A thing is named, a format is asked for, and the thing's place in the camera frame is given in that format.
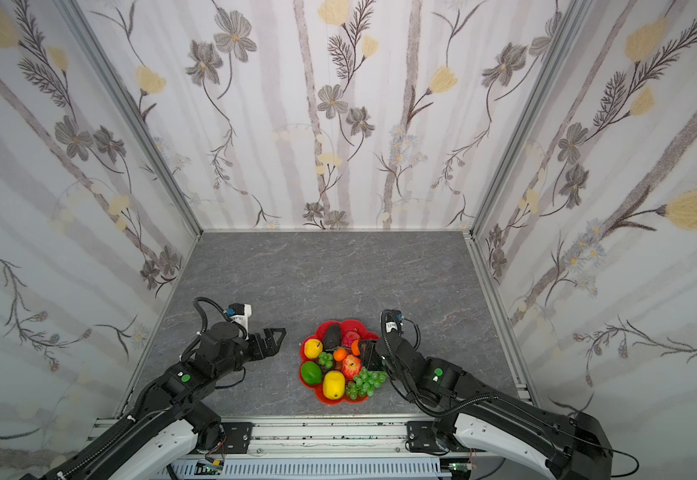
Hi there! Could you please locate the red apple fruit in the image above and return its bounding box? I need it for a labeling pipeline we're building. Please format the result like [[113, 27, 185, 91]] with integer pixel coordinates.
[[340, 355, 363, 382]]

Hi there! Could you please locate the green grape bunch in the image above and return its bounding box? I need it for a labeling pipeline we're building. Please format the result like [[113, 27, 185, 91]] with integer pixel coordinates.
[[344, 369, 388, 401]]

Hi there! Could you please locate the dark red pomegranate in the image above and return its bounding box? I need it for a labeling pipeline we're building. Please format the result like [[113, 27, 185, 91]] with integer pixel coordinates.
[[342, 331, 362, 348]]

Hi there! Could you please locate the orange tangerine with stem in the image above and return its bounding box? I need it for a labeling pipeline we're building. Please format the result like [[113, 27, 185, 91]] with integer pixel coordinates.
[[334, 347, 348, 362]]

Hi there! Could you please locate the red flower-shaped fruit bowl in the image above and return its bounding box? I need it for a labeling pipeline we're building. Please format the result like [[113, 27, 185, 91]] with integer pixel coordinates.
[[298, 319, 389, 405]]

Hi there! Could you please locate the dark avocado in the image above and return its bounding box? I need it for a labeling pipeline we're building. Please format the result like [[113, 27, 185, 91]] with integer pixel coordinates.
[[322, 323, 342, 352]]

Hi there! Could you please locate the yellow lemon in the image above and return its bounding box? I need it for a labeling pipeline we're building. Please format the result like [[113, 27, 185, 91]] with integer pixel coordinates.
[[322, 370, 346, 401]]

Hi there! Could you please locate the green lime fruit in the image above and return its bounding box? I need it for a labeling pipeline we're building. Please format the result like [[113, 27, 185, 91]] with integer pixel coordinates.
[[300, 361, 322, 386]]

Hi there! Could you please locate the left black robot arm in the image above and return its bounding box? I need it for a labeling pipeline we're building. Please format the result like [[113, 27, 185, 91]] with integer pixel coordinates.
[[42, 322, 286, 479]]

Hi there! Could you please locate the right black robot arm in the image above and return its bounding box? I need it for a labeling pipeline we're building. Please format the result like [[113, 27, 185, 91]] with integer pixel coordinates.
[[359, 331, 614, 479]]

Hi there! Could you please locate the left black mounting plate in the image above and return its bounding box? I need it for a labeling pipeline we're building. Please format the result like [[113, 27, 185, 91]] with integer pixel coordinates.
[[196, 422, 254, 454]]

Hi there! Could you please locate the black mounting plate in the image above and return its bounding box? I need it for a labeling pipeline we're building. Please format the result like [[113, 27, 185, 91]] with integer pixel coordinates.
[[405, 420, 459, 456], [196, 422, 254, 454]]

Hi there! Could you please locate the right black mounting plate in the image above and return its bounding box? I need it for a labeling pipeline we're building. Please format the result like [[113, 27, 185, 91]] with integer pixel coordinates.
[[405, 420, 459, 456]]

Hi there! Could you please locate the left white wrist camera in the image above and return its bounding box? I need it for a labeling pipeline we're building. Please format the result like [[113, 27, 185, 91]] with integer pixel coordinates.
[[226, 303, 252, 339]]

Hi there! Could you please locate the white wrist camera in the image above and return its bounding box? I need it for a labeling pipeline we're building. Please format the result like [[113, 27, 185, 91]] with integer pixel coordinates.
[[382, 309, 404, 334], [226, 303, 252, 339]]

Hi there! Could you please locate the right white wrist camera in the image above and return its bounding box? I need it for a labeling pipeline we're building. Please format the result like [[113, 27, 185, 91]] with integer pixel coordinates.
[[382, 309, 404, 334]]

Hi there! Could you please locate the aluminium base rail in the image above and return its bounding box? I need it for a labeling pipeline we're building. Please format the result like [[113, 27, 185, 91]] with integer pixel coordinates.
[[77, 412, 572, 480]]

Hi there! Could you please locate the white slotted cable duct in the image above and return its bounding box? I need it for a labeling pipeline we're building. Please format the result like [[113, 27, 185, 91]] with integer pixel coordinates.
[[172, 457, 452, 479]]

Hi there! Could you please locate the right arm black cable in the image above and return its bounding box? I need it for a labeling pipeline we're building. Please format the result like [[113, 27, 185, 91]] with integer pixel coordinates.
[[473, 446, 641, 480]]

